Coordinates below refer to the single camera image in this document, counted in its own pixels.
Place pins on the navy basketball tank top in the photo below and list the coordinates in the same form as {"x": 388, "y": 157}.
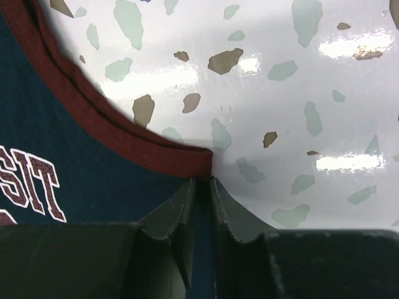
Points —
{"x": 68, "y": 157}

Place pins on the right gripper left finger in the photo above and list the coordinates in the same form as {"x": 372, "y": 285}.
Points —
{"x": 151, "y": 258}

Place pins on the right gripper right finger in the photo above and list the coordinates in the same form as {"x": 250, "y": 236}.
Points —
{"x": 254, "y": 260}

